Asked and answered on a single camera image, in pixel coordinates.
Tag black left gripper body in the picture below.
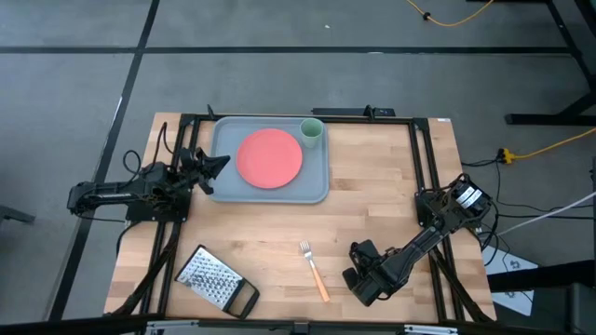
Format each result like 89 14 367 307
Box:
179 147 209 187

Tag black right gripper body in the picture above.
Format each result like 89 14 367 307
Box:
348 238 404 288

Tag fork with peach handle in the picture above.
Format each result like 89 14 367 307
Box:
299 239 332 303

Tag red round plate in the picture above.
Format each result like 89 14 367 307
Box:
235 127 305 190

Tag pale green cup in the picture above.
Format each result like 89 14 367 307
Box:
299 117 325 150

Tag grey plastic tray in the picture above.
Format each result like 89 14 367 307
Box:
208 115 331 205

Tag white printed paper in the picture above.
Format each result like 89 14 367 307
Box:
481 245 540 317

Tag black furniture block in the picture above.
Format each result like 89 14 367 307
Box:
486 267 596 335

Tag black stand legs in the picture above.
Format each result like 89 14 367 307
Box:
505 0 596 127

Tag black cable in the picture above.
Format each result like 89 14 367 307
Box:
460 157 596 222
122 121 169 181

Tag metal grater with black handle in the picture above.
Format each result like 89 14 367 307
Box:
174 244 261 320

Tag black aluminium table frame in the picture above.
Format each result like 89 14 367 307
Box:
104 104 497 327

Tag yellow extension cable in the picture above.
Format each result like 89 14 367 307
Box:
403 0 495 28
498 126 596 165

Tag white cable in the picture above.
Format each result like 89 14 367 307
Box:
495 190 596 237

